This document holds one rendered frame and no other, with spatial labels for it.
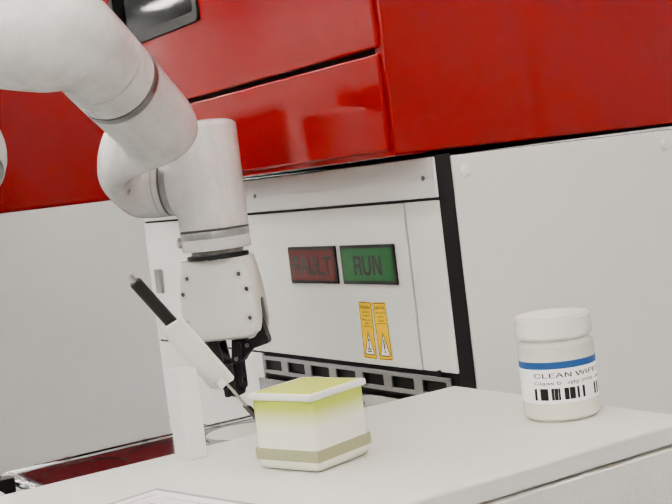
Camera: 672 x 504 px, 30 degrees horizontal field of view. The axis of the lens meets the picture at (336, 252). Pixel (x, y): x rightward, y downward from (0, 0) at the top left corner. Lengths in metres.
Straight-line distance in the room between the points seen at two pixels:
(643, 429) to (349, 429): 0.25
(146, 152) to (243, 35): 0.32
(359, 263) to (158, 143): 0.32
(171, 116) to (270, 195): 0.39
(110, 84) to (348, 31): 0.31
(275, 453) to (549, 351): 0.26
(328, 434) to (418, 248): 0.40
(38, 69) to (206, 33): 0.56
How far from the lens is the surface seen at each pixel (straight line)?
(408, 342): 1.44
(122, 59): 1.21
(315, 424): 1.04
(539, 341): 1.13
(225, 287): 1.48
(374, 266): 1.47
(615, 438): 1.07
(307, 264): 1.60
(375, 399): 1.50
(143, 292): 1.15
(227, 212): 1.47
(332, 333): 1.58
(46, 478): 1.51
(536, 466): 1.00
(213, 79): 1.68
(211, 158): 1.46
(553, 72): 1.49
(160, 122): 1.30
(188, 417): 1.16
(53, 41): 1.16
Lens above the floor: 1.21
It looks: 3 degrees down
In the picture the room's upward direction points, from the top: 7 degrees counter-clockwise
